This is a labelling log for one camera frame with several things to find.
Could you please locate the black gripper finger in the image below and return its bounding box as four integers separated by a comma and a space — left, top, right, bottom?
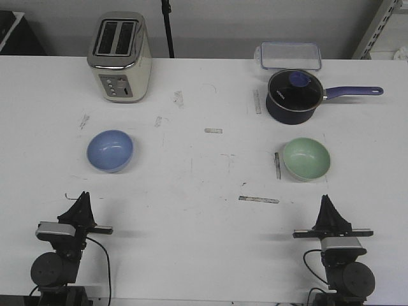
85, 192, 96, 225
312, 194, 331, 230
326, 195, 352, 230
57, 191, 88, 223

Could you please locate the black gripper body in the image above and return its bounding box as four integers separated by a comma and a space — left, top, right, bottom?
293, 229, 374, 261
50, 223, 113, 255

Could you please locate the green bowl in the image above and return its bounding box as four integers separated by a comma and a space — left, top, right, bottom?
282, 137, 331, 182

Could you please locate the blue bowl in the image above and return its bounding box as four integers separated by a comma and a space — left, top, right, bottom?
86, 130, 134, 173

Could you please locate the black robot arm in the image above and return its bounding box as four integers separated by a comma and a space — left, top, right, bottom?
293, 194, 375, 305
31, 191, 113, 305

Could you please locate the dark blue saucepan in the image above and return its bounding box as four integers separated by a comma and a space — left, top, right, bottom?
266, 69, 384, 125

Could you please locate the glass pot lid blue knob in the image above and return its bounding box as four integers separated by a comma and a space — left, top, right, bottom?
268, 69, 323, 112

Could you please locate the silver two-slot toaster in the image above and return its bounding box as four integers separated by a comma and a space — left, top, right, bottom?
87, 11, 152, 103

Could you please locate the clear plastic food container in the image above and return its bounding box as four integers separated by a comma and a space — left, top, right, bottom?
253, 41, 322, 71

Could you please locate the white crumpled object on shelf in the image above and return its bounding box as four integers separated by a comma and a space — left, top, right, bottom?
393, 46, 408, 61

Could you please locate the grey slotted shelf upright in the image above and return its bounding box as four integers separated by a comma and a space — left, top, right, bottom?
351, 1, 407, 60

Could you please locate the black tripod pole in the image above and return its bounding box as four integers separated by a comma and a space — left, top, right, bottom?
161, 0, 175, 58

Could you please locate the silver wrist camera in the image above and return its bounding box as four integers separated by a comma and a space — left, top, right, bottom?
321, 237, 367, 257
35, 221, 76, 242

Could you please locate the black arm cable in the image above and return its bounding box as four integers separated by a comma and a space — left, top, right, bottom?
86, 236, 112, 305
302, 249, 335, 291

